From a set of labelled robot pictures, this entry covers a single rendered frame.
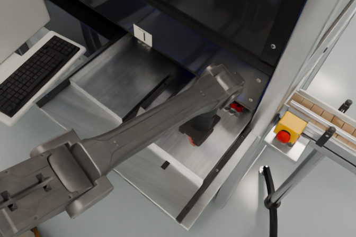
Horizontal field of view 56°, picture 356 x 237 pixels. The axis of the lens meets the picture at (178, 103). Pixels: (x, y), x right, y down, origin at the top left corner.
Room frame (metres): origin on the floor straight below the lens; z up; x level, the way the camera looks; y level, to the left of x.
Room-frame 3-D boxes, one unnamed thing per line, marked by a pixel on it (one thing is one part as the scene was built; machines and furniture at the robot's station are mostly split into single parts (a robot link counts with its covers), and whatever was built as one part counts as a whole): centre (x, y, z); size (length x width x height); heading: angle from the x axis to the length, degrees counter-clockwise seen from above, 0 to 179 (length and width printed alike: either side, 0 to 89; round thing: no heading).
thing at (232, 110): (0.67, -0.15, 0.90); 0.18 x 0.02 x 0.05; 56
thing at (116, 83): (0.77, 0.20, 0.90); 0.34 x 0.26 x 0.04; 146
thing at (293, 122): (0.54, -0.36, 0.99); 0.08 x 0.07 x 0.07; 146
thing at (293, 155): (0.56, -0.39, 0.87); 0.14 x 0.13 x 0.02; 146
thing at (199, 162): (0.58, -0.09, 0.90); 0.34 x 0.26 x 0.04; 146
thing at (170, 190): (0.62, 0.09, 0.87); 0.70 x 0.48 x 0.02; 56
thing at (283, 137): (0.50, -0.33, 0.99); 0.04 x 0.04 x 0.04; 56
